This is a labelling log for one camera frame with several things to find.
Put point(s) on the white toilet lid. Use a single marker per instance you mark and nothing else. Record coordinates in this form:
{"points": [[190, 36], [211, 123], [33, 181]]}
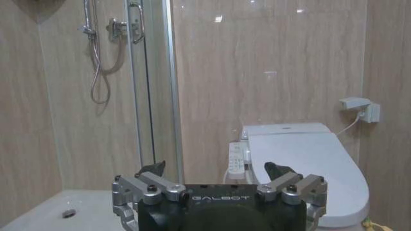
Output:
{"points": [[317, 160]]}

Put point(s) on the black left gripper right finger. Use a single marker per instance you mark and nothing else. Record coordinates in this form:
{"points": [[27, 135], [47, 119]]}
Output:
{"points": [[286, 179]]}

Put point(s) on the glass shower door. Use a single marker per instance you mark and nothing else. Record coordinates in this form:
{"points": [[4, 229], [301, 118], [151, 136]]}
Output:
{"points": [[149, 91]]}

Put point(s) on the white toilet body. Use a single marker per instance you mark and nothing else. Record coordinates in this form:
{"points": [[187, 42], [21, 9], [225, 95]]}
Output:
{"points": [[282, 131]]}

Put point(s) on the white bidet control panel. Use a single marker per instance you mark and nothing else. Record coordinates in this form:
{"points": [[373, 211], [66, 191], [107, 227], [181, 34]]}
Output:
{"points": [[237, 159]]}

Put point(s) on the grey wall socket box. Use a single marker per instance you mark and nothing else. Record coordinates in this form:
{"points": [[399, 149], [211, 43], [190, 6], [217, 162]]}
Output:
{"points": [[361, 107]]}

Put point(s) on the chrome shower riser rail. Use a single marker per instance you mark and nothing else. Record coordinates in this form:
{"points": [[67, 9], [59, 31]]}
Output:
{"points": [[87, 15]]}

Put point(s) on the chrome shower mixer valve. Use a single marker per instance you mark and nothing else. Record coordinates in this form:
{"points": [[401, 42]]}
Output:
{"points": [[117, 28]]}

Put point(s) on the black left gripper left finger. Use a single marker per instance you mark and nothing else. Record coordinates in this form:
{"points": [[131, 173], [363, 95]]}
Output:
{"points": [[154, 180]]}

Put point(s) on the dark round floor drain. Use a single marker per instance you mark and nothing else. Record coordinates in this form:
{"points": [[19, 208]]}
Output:
{"points": [[69, 212]]}

